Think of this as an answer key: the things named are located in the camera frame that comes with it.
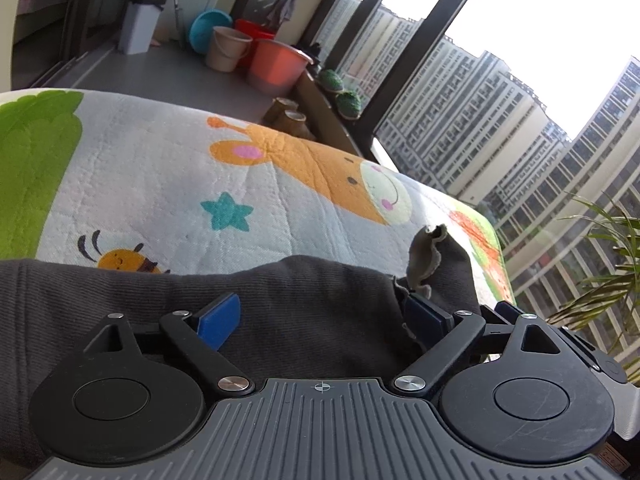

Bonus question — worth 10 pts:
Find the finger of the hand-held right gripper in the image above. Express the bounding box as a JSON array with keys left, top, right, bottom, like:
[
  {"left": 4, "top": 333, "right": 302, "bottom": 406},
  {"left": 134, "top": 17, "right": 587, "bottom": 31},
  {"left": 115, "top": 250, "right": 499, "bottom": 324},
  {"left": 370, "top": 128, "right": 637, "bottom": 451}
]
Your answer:
[{"left": 480, "top": 301, "right": 523, "bottom": 332}]

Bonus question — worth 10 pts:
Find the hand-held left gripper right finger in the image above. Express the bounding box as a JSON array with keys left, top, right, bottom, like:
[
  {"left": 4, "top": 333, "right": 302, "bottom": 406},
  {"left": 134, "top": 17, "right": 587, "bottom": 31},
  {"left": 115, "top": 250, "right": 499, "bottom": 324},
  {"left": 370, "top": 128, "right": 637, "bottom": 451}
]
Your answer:
[{"left": 392, "top": 294, "right": 566, "bottom": 401}]

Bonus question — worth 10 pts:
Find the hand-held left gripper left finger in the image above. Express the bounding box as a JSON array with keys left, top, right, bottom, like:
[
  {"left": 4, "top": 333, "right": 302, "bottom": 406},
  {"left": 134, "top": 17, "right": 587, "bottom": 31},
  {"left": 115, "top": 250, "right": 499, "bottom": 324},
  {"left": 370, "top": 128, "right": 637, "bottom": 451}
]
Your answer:
[{"left": 82, "top": 292, "right": 256, "bottom": 397}]

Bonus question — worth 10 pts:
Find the dark grey knit garment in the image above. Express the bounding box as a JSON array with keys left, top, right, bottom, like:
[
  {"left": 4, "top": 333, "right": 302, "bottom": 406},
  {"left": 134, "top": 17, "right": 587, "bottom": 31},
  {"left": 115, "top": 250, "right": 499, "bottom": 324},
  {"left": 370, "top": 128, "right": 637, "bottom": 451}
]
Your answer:
[{"left": 0, "top": 224, "right": 483, "bottom": 466}]

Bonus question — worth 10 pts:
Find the tall palm plant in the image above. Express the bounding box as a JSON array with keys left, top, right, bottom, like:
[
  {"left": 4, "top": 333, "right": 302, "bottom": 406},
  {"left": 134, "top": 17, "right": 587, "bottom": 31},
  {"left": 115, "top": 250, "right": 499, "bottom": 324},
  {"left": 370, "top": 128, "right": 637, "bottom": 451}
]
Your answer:
[{"left": 547, "top": 192, "right": 640, "bottom": 386}]

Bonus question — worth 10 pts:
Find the printed animal play mat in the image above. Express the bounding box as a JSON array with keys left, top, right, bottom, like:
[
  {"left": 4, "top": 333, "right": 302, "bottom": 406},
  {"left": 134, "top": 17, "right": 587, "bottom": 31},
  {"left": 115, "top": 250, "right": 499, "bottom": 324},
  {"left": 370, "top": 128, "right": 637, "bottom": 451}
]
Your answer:
[{"left": 0, "top": 89, "right": 516, "bottom": 311}]

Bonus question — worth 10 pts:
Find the brown cups pair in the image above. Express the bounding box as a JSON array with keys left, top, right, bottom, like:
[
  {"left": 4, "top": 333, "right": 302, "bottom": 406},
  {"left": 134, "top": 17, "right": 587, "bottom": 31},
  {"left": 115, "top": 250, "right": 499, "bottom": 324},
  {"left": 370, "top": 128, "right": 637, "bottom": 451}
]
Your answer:
[{"left": 277, "top": 110, "right": 316, "bottom": 141}]

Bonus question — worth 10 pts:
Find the wooden cylinder cup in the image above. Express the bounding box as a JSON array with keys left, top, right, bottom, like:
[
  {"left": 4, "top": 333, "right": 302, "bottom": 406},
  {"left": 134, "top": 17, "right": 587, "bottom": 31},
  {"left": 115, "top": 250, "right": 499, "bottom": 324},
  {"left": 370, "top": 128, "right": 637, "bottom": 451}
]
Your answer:
[{"left": 262, "top": 97, "right": 299, "bottom": 126}]

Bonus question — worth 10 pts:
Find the round green potted plant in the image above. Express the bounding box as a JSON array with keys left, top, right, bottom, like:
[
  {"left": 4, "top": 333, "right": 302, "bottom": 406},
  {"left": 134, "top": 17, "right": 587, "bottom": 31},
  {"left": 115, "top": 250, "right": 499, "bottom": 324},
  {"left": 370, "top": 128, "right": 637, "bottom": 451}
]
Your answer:
[
  {"left": 317, "top": 69, "right": 346, "bottom": 93},
  {"left": 336, "top": 90, "right": 363, "bottom": 118}
]

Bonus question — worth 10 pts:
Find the orange plastic bucket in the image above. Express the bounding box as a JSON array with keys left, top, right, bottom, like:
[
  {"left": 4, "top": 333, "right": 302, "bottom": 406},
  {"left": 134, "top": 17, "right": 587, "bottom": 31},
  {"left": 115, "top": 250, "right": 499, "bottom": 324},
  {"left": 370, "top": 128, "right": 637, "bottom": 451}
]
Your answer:
[{"left": 245, "top": 39, "right": 313, "bottom": 96}]

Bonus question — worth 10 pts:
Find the beige plastic bucket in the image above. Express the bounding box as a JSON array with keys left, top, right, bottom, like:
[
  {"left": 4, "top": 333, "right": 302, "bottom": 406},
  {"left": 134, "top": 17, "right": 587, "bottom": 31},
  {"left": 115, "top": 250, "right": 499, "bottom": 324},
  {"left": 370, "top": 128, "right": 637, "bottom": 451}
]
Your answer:
[{"left": 205, "top": 26, "right": 253, "bottom": 73}]

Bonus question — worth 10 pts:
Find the blue plastic basin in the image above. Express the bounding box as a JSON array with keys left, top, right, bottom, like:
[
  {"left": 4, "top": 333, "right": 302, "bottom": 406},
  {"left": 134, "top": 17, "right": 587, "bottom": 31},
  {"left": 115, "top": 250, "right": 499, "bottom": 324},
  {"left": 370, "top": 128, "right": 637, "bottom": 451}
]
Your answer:
[{"left": 190, "top": 10, "right": 233, "bottom": 53}]

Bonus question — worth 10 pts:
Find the red plastic bucket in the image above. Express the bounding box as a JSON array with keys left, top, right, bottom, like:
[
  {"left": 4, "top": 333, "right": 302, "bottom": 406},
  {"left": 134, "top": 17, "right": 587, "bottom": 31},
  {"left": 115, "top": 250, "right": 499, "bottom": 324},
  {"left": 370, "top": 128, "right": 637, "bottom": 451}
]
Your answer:
[{"left": 234, "top": 19, "right": 277, "bottom": 43}]

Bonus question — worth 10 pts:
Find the white trash bin black lid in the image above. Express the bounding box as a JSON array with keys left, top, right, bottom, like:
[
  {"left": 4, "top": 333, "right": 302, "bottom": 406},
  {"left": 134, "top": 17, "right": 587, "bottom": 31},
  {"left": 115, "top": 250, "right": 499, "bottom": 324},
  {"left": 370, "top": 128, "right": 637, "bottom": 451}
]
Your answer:
[{"left": 118, "top": 0, "right": 167, "bottom": 56}]

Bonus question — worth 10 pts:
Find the metal mop pole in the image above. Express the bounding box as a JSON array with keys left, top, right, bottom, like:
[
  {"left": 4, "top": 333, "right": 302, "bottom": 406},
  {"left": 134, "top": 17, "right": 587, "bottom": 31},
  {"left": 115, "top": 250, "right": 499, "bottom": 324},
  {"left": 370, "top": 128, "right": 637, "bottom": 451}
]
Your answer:
[{"left": 170, "top": 0, "right": 183, "bottom": 48}]

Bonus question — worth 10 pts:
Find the grey hanging cloth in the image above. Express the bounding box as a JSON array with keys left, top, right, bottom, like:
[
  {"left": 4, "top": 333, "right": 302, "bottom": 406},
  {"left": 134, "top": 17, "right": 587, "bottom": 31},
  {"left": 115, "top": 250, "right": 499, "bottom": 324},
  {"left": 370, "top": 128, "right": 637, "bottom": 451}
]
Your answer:
[{"left": 267, "top": 0, "right": 298, "bottom": 23}]

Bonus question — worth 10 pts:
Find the black window frame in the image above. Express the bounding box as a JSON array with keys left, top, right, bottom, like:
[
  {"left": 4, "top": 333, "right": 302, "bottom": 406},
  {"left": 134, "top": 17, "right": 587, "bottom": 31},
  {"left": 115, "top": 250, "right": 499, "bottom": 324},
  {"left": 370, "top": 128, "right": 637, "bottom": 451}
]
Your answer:
[{"left": 305, "top": 0, "right": 496, "bottom": 161}]

